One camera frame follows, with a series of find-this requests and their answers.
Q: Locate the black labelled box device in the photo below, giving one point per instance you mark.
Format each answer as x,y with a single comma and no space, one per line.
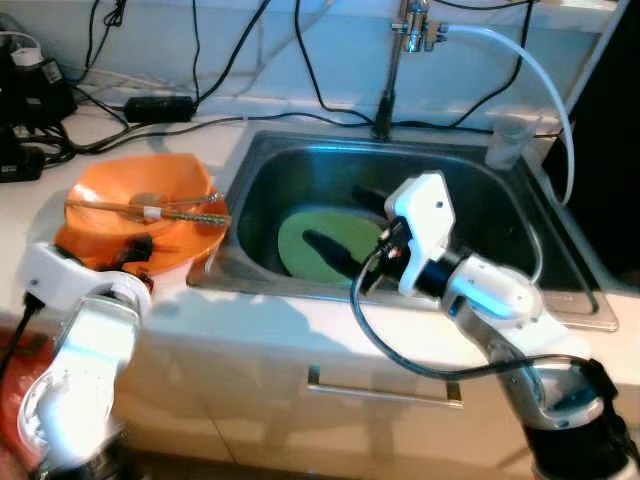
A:
35,90

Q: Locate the green plate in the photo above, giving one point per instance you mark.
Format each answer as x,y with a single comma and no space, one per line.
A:
300,245

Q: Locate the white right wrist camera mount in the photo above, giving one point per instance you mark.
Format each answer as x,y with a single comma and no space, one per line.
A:
425,215

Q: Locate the brown chopstick with white band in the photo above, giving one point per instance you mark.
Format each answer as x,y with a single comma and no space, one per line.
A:
110,208

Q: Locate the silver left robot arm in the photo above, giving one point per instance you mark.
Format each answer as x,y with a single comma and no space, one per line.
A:
85,360

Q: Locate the red plastic bag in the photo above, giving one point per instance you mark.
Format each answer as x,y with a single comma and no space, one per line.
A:
20,400

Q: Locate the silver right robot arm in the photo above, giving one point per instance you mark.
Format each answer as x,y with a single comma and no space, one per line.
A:
520,310

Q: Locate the chrome faucet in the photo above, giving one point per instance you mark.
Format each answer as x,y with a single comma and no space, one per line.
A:
392,70

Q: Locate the black power strip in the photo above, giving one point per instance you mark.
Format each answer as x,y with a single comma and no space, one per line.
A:
18,158

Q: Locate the orange bowl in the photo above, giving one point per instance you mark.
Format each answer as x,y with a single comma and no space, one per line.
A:
130,180

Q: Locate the stainless steel sink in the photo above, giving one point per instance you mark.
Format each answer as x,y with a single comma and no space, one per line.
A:
480,220

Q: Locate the black power adapter brick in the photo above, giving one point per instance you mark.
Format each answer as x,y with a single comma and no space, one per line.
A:
158,108

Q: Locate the clear plastic cup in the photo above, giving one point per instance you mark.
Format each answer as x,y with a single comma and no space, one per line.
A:
512,140

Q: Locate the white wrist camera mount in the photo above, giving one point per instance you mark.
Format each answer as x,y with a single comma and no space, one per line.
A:
55,272
425,215

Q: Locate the white kitchen cabinet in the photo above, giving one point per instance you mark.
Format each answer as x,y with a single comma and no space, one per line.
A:
250,400

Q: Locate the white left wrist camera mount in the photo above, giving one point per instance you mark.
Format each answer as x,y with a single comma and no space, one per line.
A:
55,272

